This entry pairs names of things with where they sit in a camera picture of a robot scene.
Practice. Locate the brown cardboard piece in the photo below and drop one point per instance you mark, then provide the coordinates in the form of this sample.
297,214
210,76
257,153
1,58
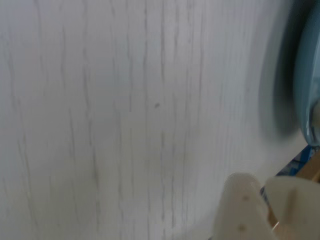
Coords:
311,171

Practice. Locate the light blue round dish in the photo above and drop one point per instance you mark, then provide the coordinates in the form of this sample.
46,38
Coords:
303,75

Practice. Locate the blue printed box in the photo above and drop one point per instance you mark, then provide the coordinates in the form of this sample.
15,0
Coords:
295,167

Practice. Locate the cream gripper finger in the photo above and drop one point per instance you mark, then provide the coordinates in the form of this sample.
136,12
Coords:
240,212
300,207

